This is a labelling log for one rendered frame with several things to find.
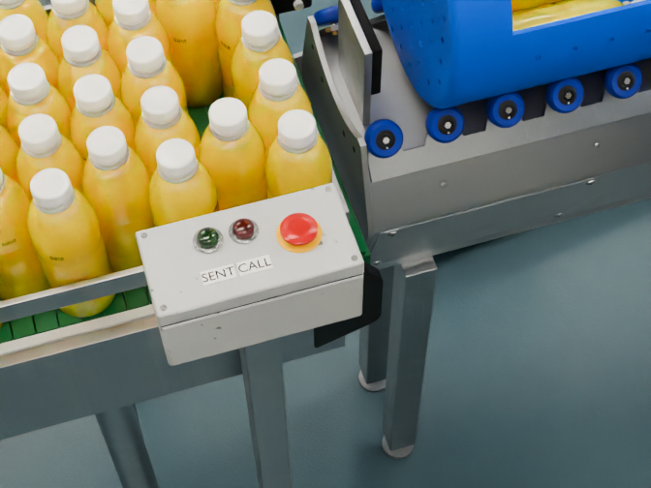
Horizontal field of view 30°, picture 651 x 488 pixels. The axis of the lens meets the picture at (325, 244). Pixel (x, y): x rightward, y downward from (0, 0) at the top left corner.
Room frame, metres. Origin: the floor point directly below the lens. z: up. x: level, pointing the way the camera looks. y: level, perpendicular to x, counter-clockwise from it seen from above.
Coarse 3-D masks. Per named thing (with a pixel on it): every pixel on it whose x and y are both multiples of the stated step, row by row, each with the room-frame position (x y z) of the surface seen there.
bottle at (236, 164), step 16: (208, 128) 0.80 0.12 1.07; (256, 128) 0.81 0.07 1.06; (208, 144) 0.78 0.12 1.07; (224, 144) 0.78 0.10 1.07; (240, 144) 0.78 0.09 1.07; (256, 144) 0.79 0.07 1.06; (208, 160) 0.77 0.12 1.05; (224, 160) 0.77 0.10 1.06; (240, 160) 0.77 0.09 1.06; (256, 160) 0.78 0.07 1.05; (224, 176) 0.76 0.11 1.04; (240, 176) 0.76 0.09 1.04; (256, 176) 0.77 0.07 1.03; (224, 192) 0.76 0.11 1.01; (240, 192) 0.76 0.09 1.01; (256, 192) 0.77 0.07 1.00; (224, 208) 0.76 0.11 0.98
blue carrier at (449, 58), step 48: (384, 0) 1.06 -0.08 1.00; (432, 0) 0.92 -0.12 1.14; (480, 0) 0.88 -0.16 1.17; (624, 0) 1.09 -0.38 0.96; (432, 48) 0.91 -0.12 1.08; (480, 48) 0.86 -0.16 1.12; (528, 48) 0.87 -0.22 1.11; (576, 48) 0.89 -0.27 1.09; (624, 48) 0.91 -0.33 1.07; (432, 96) 0.89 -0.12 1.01; (480, 96) 0.87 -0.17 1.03
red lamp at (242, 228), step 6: (234, 222) 0.66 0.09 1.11; (240, 222) 0.66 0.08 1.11; (246, 222) 0.66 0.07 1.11; (252, 222) 0.66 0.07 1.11; (234, 228) 0.65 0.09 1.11; (240, 228) 0.65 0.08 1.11; (246, 228) 0.65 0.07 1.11; (252, 228) 0.65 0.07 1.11; (234, 234) 0.65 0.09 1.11; (240, 234) 0.64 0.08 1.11; (246, 234) 0.64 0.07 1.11; (252, 234) 0.65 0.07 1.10
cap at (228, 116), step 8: (216, 104) 0.81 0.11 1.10; (224, 104) 0.81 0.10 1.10; (232, 104) 0.81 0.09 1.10; (240, 104) 0.81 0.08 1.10; (208, 112) 0.80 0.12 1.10; (216, 112) 0.80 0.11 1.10; (224, 112) 0.80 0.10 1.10; (232, 112) 0.80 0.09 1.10; (240, 112) 0.80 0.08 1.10; (216, 120) 0.79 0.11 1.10; (224, 120) 0.79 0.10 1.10; (232, 120) 0.79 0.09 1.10; (240, 120) 0.79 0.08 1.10; (216, 128) 0.78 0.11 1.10; (224, 128) 0.78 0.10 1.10; (232, 128) 0.78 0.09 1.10; (240, 128) 0.78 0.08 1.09; (224, 136) 0.78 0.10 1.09
